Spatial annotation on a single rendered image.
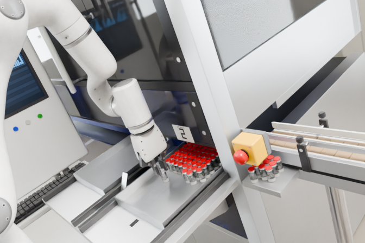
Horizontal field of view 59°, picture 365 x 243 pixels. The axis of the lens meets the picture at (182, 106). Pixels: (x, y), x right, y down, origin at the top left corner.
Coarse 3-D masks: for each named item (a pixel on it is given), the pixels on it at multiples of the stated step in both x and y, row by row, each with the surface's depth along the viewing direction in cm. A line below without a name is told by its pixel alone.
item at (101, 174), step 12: (120, 144) 146; (132, 144) 147; (168, 144) 132; (108, 156) 143; (120, 156) 140; (132, 156) 137; (84, 168) 136; (96, 168) 138; (108, 168) 134; (120, 168) 131; (132, 168) 121; (84, 180) 125; (96, 180) 129; (108, 180) 125; (120, 180) 118
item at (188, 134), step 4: (176, 128) 109; (180, 128) 108; (184, 128) 106; (188, 128) 104; (176, 132) 111; (188, 132) 105; (180, 136) 110; (184, 136) 108; (188, 136) 106; (184, 140) 110; (188, 140) 108; (192, 140) 106
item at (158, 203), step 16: (144, 176) 115; (160, 176) 115; (176, 176) 112; (128, 192) 111; (144, 192) 110; (160, 192) 107; (176, 192) 104; (192, 192) 101; (128, 208) 103; (144, 208) 102; (160, 208) 99; (176, 208) 97; (160, 224) 89
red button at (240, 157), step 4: (236, 152) 88; (240, 152) 88; (244, 152) 88; (236, 156) 88; (240, 156) 87; (244, 156) 87; (236, 160) 89; (240, 160) 88; (244, 160) 87; (240, 164) 89
